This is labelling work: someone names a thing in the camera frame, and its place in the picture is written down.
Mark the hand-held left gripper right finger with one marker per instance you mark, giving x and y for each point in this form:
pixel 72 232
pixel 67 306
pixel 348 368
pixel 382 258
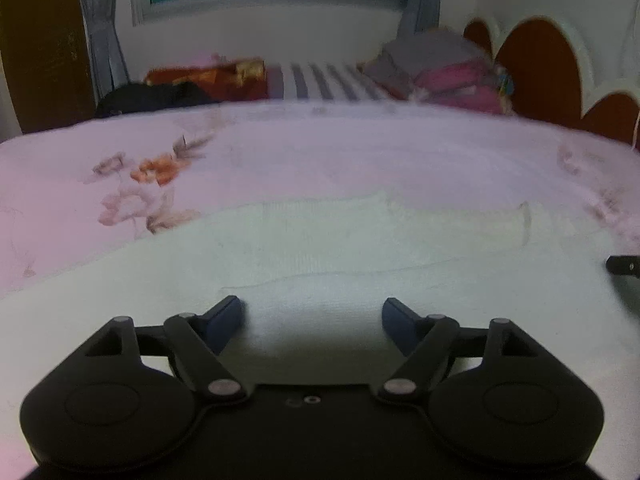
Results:
pixel 400 322

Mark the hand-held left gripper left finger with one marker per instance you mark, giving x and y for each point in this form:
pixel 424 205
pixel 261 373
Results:
pixel 225 320

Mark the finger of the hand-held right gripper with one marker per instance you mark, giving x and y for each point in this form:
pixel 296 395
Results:
pixel 622 265

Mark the white knit garment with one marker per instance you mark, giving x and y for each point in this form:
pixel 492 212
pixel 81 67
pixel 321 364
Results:
pixel 320 270

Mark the pile of folded clothes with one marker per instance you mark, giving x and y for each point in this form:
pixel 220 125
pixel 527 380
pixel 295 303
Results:
pixel 450 80

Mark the pink floral bedsheet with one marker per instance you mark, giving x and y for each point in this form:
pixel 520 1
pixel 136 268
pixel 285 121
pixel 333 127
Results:
pixel 300 150

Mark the brown and white headboard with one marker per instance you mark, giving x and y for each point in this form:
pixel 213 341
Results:
pixel 540 70

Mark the black cloth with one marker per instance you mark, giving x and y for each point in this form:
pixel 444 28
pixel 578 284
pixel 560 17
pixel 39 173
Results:
pixel 145 97

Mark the red printed cloth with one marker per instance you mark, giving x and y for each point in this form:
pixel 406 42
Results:
pixel 210 77

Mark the blue white striped cloth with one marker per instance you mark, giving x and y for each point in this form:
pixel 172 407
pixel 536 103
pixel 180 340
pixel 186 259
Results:
pixel 320 82

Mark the grey curtain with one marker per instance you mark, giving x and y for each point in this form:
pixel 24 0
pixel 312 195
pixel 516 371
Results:
pixel 422 0
pixel 102 35

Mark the brown wooden wardrobe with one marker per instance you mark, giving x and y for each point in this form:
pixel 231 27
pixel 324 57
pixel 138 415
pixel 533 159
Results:
pixel 40 60

